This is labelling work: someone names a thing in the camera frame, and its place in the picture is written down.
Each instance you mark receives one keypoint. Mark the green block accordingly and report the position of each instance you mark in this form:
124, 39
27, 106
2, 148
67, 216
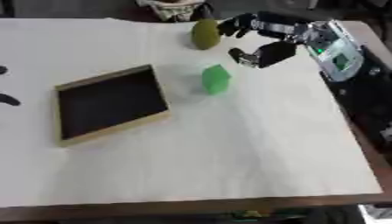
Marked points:
216, 79

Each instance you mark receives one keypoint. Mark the tan box with black inside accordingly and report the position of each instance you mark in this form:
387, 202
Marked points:
109, 105

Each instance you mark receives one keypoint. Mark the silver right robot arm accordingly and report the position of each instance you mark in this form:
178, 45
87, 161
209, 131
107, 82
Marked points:
357, 87

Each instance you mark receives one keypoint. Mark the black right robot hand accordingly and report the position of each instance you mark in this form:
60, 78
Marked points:
275, 52

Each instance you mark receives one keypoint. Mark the olive green toy fruit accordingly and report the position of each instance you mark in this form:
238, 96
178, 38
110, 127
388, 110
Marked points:
205, 34

